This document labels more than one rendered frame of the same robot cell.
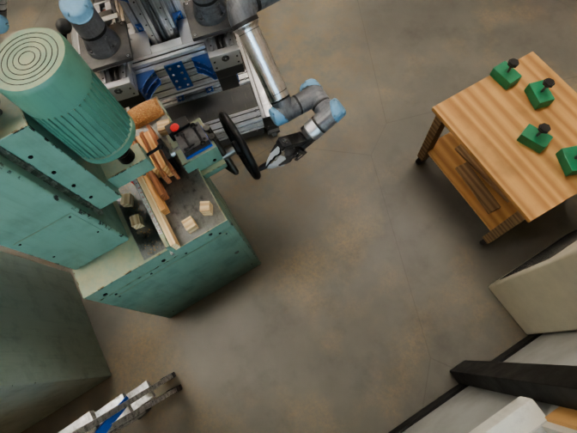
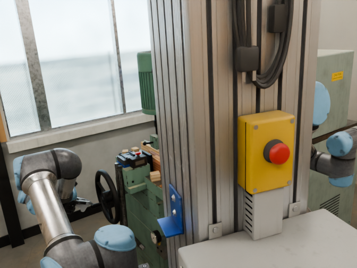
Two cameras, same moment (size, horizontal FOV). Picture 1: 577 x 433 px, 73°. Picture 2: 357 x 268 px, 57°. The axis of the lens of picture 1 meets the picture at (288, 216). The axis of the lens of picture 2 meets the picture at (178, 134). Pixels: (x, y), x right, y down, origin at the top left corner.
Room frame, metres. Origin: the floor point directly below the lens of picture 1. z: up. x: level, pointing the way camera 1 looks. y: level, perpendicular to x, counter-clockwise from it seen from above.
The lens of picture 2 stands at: (2.37, 0.05, 1.62)
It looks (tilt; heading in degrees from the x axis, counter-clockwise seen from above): 18 degrees down; 164
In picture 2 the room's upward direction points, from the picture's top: 4 degrees counter-clockwise
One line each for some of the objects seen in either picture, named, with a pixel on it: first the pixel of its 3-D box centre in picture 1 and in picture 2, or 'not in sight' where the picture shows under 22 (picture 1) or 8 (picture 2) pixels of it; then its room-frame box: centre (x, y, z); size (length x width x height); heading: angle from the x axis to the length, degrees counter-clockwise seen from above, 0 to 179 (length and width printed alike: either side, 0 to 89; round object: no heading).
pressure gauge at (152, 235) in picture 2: not in sight; (156, 237); (1.02, 0.30, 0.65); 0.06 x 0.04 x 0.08; 16
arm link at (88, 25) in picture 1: (81, 13); not in sight; (1.48, 0.59, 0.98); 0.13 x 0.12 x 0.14; 16
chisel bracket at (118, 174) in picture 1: (128, 166); (164, 140); (0.70, 0.45, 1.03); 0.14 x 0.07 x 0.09; 106
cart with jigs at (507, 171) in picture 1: (510, 151); not in sight; (0.67, -1.13, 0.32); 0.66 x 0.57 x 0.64; 15
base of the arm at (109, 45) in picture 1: (97, 36); not in sight; (1.47, 0.58, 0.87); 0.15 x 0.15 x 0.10
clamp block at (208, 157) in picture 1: (195, 147); (133, 171); (0.78, 0.26, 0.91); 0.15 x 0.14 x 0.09; 16
